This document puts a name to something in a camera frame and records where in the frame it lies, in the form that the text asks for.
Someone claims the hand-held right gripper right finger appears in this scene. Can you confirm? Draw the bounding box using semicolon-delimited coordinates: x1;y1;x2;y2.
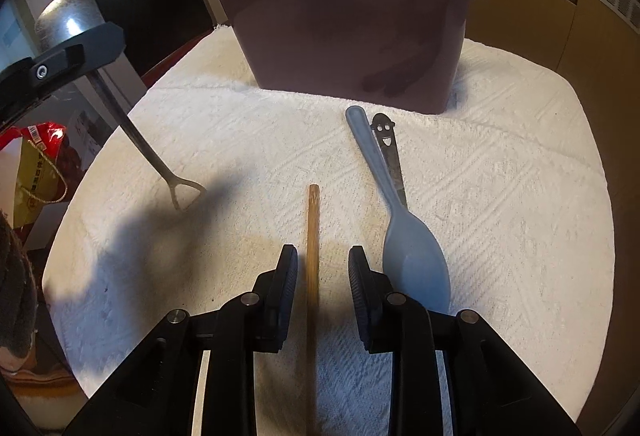
348;246;583;436

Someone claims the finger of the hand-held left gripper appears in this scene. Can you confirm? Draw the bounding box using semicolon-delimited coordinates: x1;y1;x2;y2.
0;21;125;89
0;83;51;129

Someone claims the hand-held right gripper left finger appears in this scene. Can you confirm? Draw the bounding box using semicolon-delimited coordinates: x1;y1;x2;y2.
62;243;300;436

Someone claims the wooden chopstick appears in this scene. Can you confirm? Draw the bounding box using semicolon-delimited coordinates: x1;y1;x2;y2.
306;183;322;436

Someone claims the large metal ladle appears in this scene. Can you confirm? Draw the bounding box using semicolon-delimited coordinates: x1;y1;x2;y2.
34;0;207;212

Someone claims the grey plastic spoon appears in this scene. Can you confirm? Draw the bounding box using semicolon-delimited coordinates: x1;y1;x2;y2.
345;105;451;317

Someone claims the metal smiley-handle spoon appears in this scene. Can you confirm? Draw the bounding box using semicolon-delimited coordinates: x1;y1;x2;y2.
371;112;408;209

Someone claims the purple plastic utensil container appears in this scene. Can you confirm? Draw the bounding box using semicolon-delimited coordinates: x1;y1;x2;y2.
216;0;476;114

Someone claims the red and yellow bag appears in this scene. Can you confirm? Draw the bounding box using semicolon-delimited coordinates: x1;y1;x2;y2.
0;122;71;227

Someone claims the white textured towel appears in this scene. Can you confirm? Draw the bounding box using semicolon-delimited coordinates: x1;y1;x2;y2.
42;23;616;436

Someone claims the orange rimmed bowl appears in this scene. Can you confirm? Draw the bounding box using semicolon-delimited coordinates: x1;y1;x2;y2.
0;346;76;397

